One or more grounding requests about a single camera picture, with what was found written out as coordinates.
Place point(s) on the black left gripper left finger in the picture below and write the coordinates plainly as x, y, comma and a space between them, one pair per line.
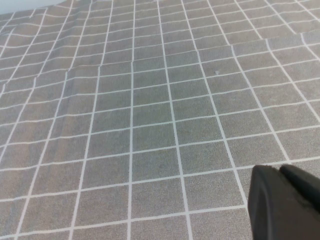
270, 210

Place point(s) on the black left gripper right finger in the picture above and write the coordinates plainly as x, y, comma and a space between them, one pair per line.
303, 182

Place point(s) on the grey white-grid tablecloth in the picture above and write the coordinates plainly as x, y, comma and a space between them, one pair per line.
140, 120

